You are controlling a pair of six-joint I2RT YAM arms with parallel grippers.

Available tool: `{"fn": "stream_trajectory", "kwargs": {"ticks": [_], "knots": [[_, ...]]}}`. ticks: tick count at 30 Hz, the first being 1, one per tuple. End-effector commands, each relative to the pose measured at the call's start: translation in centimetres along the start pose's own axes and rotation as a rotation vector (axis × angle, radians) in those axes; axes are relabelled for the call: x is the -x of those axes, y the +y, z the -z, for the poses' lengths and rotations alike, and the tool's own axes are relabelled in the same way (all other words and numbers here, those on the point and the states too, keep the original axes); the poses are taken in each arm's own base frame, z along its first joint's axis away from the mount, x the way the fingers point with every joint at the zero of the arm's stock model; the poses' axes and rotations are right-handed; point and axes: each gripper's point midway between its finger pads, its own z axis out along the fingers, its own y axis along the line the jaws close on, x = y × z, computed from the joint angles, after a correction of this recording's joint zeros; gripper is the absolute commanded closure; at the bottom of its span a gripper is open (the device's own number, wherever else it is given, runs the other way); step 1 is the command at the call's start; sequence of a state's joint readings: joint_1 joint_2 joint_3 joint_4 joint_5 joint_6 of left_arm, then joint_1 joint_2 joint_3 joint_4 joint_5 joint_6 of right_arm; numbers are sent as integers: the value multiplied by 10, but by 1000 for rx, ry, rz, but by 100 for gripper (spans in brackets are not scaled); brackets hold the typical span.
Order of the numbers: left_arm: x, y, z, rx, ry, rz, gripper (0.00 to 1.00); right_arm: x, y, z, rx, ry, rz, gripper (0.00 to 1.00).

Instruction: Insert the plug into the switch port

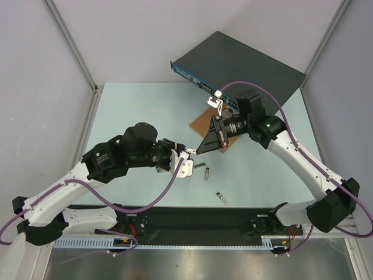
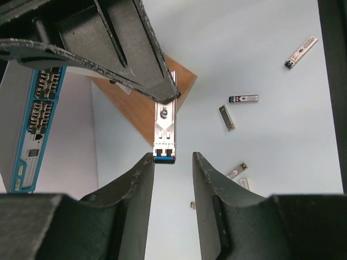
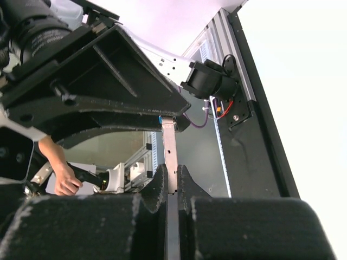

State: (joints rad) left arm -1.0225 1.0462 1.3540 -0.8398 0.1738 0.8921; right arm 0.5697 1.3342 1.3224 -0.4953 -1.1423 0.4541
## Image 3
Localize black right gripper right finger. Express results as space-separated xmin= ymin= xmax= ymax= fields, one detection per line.
xmin=178 ymin=165 xmax=335 ymax=259

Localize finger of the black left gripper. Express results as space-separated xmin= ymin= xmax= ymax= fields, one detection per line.
xmin=50 ymin=108 xmax=190 ymax=148

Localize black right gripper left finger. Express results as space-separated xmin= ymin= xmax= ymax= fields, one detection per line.
xmin=1 ymin=165 xmax=168 ymax=259

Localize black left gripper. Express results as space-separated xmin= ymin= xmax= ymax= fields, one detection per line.
xmin=1 ymin=25 xmax=190 ymax=127

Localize silver SFP module plug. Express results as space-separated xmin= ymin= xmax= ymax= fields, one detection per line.
xmin=160 ymin=116 xmax=180 ymax=259

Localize person's forearm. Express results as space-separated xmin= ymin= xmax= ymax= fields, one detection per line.
xmin=38 ymin=136 xmax=67 ymax=173

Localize person's hand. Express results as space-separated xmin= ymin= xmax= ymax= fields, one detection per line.
xmin=53 ymin=163 xmax=82 ymax=196

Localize white black teleoperation handle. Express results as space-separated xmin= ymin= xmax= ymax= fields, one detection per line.
xmin=66 ymin=161 xmax=149 ymax=194

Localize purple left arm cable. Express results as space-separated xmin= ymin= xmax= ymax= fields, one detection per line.
xmin=177 ymin=86 xmax=211 ymax=128

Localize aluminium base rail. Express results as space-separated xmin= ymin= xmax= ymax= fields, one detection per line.
xmin=181 ymin=8 xmax=257 ymax=103

